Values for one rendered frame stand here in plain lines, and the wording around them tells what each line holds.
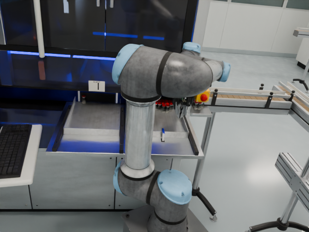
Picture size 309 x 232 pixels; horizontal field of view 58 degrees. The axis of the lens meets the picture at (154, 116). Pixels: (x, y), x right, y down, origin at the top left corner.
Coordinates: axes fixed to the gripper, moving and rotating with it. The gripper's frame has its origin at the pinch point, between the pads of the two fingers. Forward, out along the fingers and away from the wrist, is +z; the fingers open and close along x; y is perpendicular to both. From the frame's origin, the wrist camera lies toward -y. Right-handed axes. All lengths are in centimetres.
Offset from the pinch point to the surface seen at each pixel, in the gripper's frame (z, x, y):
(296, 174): 45, 84, -11
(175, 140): 11.4, -1.3, 5.2
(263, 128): 100, 144, -156
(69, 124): 11, -53, -5
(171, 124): 11.2, -1.3, -9.6
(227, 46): 85, 204, -483
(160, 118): 11.2, -6.4, -15.0
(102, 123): 11.2, -37.5, -8.1
